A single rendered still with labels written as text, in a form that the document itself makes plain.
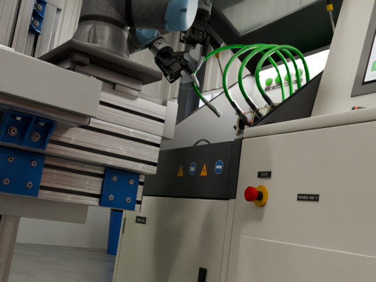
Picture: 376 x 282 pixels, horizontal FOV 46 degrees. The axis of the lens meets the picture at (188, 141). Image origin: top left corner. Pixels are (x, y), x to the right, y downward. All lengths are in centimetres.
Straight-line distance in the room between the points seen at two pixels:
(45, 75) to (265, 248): 61
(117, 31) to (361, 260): 69
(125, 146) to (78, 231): 747
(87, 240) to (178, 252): 720
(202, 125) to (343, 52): 74
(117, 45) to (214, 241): 57
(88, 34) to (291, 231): 61
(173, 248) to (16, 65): 81
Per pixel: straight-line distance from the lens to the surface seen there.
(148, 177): 161
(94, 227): 856
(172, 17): 102
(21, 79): 78
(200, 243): 127
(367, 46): 136
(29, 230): 809
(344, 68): 138
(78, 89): 81
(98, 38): 100
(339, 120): 96
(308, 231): 96
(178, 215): 138
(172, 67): 172
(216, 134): 194
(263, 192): 107
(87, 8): 106
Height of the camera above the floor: 72
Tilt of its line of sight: 10 degrees up
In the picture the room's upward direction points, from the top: 8 degrees clockwise
